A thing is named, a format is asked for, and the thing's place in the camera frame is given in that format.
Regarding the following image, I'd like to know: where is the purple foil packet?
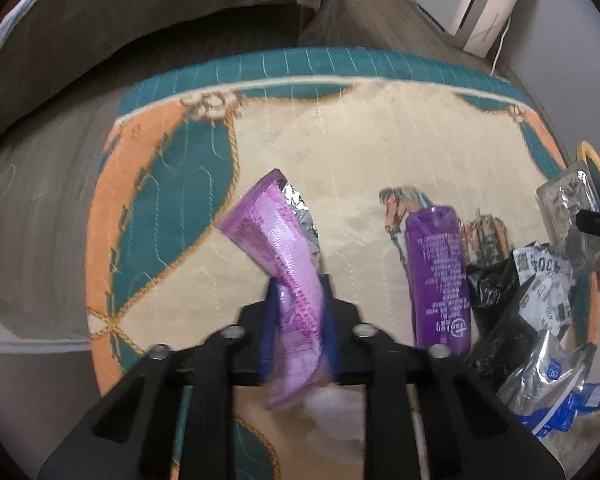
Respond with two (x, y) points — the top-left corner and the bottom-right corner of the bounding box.
(215, 169), (332, 411)

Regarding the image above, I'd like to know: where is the purple tube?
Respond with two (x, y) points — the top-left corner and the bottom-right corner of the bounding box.
(405, 205), (473, 354)

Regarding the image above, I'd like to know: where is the silver blister pack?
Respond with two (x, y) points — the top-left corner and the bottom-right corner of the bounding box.
(536, 162), (600, 272)

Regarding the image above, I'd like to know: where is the silver foil bag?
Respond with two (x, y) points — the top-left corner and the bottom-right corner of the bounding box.
(497, 330), (599, 414)

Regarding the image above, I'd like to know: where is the white power cable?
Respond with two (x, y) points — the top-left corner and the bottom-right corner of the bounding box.
(490, 10), (514, 74)

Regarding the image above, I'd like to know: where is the blue wet wipes packet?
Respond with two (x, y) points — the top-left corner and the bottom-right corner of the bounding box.
(522, 382), (600, 434)

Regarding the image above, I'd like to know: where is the teal bin with yellow rim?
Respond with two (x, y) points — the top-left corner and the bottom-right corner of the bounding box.
(575, 141), (600, 301)

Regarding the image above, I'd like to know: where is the crumpled white tissue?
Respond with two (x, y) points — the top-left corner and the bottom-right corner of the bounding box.
(300, 385), (372, 457)

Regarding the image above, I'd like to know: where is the teal orange printed cushion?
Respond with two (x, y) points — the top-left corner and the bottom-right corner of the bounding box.
(85, 47), (600, 480)

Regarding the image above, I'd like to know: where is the black plastic bag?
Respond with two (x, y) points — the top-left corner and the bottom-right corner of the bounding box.
(467, 255), (542, 387)

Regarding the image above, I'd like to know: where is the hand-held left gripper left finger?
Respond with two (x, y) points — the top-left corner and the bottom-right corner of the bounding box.
(37, 272), (282, 480)

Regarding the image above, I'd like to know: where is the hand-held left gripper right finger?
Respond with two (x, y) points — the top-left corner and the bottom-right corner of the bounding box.
(320, 272), (566, 480)

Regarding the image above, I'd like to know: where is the bed with grey bedspread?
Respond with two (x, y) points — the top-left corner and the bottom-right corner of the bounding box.
(0, 0), (352, 147)

